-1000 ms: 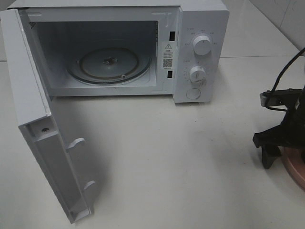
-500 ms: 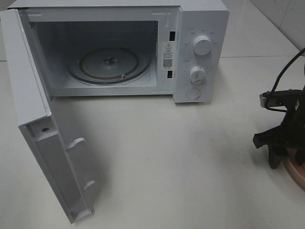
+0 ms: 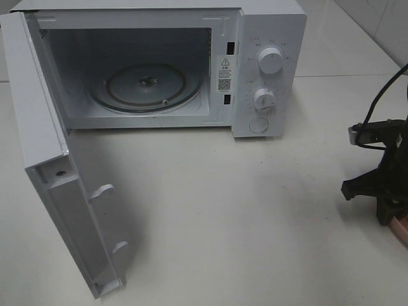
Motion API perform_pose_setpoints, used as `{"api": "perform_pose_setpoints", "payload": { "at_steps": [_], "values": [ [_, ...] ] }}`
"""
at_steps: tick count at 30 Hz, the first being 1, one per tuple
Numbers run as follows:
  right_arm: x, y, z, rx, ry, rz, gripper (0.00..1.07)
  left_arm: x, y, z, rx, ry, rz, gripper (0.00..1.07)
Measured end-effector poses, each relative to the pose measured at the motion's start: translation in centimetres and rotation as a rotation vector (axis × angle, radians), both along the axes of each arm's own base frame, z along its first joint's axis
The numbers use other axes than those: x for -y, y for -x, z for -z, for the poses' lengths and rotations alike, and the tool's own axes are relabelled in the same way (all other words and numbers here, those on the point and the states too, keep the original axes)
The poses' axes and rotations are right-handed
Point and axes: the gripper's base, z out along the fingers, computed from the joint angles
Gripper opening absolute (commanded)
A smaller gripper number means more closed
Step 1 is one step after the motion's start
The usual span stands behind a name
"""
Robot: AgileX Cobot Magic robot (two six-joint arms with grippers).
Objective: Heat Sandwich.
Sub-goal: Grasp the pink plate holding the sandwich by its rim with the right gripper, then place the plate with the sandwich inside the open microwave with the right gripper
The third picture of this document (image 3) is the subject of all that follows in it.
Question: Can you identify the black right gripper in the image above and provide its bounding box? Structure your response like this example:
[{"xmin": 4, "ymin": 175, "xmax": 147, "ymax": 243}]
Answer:
[{"xmin": 340, "ymin": 119, "xmax": 407, "ymax": 225}]

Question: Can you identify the pink round plate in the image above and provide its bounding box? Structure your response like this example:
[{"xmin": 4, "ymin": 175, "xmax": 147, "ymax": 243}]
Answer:
[{"xmin": 390, "ymin": 216, "xmax": 408, "ymax": 246}]

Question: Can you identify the round white door button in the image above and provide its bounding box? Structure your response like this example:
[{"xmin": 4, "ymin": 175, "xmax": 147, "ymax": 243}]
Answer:
[{"xmin": 249, "ymin": 118, "xmax": 268, "ymax": 133}]

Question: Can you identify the white microwave door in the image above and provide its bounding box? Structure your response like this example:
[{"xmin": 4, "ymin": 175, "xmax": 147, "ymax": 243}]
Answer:
[{"xmin": 1, "ymin": 11, "xmax": 124, "ymax": 298}]

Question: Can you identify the lower white timer knob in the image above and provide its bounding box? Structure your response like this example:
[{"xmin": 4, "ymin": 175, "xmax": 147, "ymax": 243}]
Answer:
[{"xmin": 254, "ymin": 89, "xmax": 276, "ymax": 112}]

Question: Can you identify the upper white power knob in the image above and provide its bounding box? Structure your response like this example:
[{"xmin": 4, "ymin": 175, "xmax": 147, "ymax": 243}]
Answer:
[{"xmin": 258, "ymin": 45, "xmax": 284, "ymax": 75}]

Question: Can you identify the white microwave oven body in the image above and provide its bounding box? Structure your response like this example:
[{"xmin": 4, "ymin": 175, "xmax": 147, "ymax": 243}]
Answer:
[{"xmin": 8, "ymin": 1, "xmax": 307, "ymax": 138}]

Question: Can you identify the white warning label sticker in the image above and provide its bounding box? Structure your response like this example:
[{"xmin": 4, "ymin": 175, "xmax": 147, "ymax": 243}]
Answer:
[{"xmin": 215, "ymin": 55, "xmax": 236, "ymax": 93}]

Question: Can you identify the glass microwave turntable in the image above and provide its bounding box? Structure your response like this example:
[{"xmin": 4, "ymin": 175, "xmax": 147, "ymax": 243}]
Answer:
[{"xmin": 89, "ymin": 63, "xmax": 203, "ymax": 113}]

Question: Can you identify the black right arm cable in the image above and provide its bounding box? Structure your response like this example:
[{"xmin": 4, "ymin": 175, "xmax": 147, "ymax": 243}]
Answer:
[{"xmin": 353, "ymin": 62, "xmax": 408, "ymax": 150}]

